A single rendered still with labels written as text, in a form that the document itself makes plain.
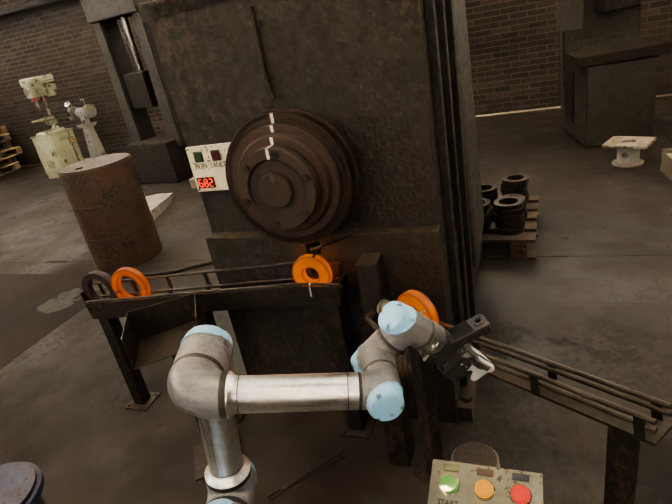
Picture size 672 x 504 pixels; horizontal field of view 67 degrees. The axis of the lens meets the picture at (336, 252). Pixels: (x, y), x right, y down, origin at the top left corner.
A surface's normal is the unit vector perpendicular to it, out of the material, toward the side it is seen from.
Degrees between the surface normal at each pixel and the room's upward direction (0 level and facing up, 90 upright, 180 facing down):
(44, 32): 90
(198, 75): 90
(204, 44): 90
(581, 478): 0
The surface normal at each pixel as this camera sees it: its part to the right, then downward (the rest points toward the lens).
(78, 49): -0.33, 0.44
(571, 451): -0.18, -0.90
